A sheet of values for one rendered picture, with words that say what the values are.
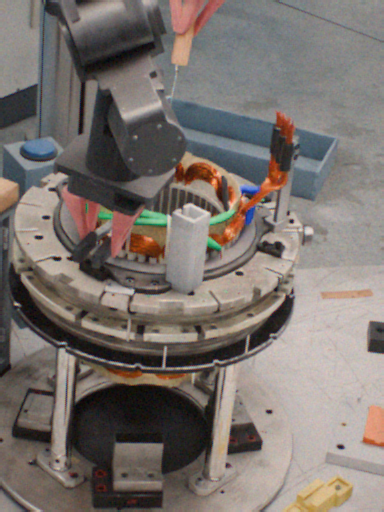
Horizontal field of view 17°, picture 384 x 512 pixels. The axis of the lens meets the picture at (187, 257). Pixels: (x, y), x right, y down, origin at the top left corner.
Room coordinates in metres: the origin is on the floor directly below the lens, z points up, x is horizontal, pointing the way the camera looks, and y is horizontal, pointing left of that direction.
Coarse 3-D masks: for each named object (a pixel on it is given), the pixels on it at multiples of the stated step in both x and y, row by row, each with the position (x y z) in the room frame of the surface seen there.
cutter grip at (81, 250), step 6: (90, 234) 1.09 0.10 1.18; (96, 234) 1.10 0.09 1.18; (84, 240) 1.08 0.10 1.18; (90, 240) 1.09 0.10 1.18; (78, 246) 1.07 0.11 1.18; (84, 246) 1.07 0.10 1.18; (90, 246) 1.09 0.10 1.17; (78, 252) 1.06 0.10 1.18; (84, 252) 1.07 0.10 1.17; (78, 258) 1.06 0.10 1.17
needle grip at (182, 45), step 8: (184, 8) 1.28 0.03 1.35; (192, 24) 1.27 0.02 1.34; (176, 32) 1.28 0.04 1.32; (192, 32) 1.27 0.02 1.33; (176, 40) 1.27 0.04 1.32; (184, 40) 1.27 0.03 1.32; (176, 48) 1.26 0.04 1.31; (184, 48) 1.26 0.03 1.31; (176, 56) 1.26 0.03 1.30; (184, 56) 1.26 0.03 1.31; (176, 64) 1.26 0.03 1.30; (184, 64) 1.26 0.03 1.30
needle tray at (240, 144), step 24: (168, 96) 1.66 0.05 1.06; (192, 120) 1.65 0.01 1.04; (216, 120) 1.64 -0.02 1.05; (240, 120) 1.63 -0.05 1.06; (264, 120) 1.62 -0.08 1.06; (192, 144) 1.54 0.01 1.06; (216, 144) 1.61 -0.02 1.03; (240, 144) 1.62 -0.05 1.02; (264, 144) 1.62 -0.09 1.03; (312, 144) 1.60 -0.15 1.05; (336, 144) 1.58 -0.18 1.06; (240, 168) 1.52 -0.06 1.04; (264, 168) 1.51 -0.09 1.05; (312, 168) 1.57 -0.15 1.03; (312, 192) 1.49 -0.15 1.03
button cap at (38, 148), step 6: (24, 144) 1.51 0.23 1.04; (30, 144) 1.51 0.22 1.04; (36, 144) 1.51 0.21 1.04; (42, 144) 1.52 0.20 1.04; (48, 144) 1.52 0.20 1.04; (24, 150) 1.50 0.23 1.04; (30, 150) 1.50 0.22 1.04; (36, 150) 1.50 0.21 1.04; (42, 150) 1.50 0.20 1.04; (48, 150) 1.50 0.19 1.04; (54, 150) 1.51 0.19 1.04; (30, 156) 1.50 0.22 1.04; (36, 156) 1.49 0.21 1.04; (42, 156) 1.50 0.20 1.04; (48, 156) 1.50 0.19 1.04
